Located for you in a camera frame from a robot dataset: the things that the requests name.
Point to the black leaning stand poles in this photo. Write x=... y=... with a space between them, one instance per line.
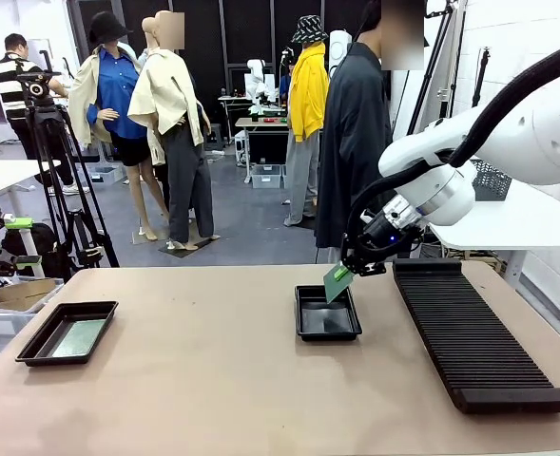
x=438 y=71

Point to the black plastic ESD tray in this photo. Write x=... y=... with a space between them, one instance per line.
x=37 y=351
x=327 y=323

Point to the small white background robot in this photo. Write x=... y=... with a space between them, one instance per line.
x=258 y=78

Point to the grey plastic mesh basket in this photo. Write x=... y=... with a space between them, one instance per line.
x=491 y=183

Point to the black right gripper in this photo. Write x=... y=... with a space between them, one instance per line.
x=362 y=254

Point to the black light stand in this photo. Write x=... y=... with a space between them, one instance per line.
x=479 y=81

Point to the person in striped shirt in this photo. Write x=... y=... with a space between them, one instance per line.
x=11 y=85

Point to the black slotted board rack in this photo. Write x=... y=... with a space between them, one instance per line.
x=474 y=332

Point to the green circuit board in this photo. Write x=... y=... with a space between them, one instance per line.
x=335 y=287
x=80 y=338

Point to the brown cardboard box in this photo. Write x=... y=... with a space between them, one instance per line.
x=25 y=292

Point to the black brimmed hat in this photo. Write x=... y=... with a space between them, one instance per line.
x=106 y=28

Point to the patterned bucket hat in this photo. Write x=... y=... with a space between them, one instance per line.
x=309 y=29

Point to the white side table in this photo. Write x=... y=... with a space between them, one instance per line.
x=512 y=223

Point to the mannequin with blue shirt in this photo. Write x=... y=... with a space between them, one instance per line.
x=115 y=100

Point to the clear storage crate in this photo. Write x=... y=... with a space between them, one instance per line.
x=267 y=176

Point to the black mannequin base plate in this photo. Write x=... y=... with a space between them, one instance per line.
x=189 y=249

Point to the white rounded device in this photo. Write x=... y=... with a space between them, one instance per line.
x=340 y=50

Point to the mannequin with cream jacket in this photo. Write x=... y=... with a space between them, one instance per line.
x=170 y=109

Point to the mannequin with yellow hoodie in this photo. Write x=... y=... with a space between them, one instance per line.
x=305 y=104

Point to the background work table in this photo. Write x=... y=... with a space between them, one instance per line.
x=260 y=122

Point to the person in dark shirt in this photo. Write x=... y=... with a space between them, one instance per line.
x=351 y=142

